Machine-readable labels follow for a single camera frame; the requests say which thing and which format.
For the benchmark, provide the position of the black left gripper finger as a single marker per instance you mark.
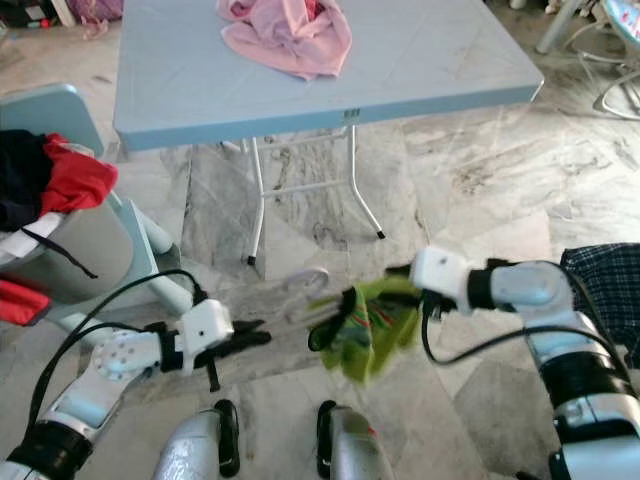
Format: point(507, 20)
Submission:
point(253, 326)
point(258, 342)

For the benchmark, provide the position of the pink plastic hanger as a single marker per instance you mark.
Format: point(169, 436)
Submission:
point(295, 283)

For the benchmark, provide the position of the lime green shirt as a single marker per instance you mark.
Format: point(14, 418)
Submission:
point(370, 340)

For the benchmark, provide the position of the silver left robot leg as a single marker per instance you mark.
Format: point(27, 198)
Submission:
point(195, 450)

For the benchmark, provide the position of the silver robot leg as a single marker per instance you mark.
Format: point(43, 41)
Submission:
point(195, 450)
point(365, 450)

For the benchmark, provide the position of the silver right robot leg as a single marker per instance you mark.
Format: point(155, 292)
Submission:
point(365, 450)

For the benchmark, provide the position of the light blue plastic chair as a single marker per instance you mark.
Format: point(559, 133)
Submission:
point(100, 260)

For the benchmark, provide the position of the blue plaid shirt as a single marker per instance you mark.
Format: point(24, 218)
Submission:
point(605, 290)

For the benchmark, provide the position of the white garment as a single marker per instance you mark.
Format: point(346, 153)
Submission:
point(30, 240)

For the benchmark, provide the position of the red garment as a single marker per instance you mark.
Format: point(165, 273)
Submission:
point(80, 180)

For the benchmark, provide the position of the light blue folding table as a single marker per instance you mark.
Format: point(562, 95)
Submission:
point(440, 70)

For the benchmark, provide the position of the pink crumpled garment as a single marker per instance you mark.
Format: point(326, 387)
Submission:
point(290, 40)

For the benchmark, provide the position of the purple bag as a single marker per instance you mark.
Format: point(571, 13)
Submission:
point(92, 8)

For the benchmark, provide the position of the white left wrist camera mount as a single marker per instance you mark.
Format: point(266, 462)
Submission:
point(208, 322)

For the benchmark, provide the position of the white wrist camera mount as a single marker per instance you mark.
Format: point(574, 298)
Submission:
point(208, 322)
point(440, 270)

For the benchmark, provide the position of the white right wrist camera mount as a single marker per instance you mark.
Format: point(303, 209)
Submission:
point(440, 270)

